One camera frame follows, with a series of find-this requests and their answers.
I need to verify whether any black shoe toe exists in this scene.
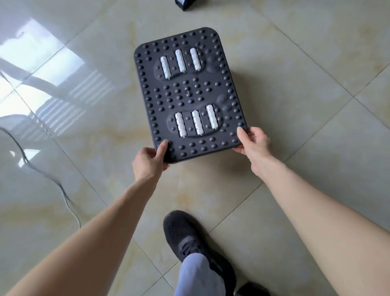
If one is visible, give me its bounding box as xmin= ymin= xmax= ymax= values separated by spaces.
xmin=236 ymin=282 xmax=271 ymax=296

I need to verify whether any person's left forearm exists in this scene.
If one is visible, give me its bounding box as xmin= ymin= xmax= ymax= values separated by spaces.
xmin=5 ymin=175 xmax=162 ymax=296

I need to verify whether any black mesh sneaker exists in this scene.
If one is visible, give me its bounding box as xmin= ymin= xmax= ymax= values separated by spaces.
xmin=163 ymin=210 xmax=237 ymax=296

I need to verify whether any grey trouser leg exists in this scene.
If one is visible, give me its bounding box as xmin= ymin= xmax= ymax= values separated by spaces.
xmin=174 ymin=253 xmax=226 ymax=296

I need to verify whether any person's left hand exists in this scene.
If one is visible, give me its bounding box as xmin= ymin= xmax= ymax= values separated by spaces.
xmin=132 ymin=139 xmax=170 ymax=183

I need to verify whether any grey cable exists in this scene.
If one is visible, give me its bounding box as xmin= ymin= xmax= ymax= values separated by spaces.
xmin=0 ymin=126 xmax=81 ymax=229

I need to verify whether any black studded foot massage board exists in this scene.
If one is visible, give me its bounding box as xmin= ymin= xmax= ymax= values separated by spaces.
xmin=134 ymin=27 xmax=248 ymax=164

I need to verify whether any person's right hand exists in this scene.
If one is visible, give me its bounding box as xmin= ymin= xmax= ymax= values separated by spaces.
xmin=233 ymin=126 xmax=272 ymax=171

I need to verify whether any person's right forearm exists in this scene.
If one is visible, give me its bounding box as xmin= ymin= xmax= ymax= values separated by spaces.
xmin=251 ymin=157 xmax=390 ymax=296

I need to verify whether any black furniture foot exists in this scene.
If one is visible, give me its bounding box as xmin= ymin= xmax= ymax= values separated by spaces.
xmin=174 ymin=0 xmax=205 ymax=11

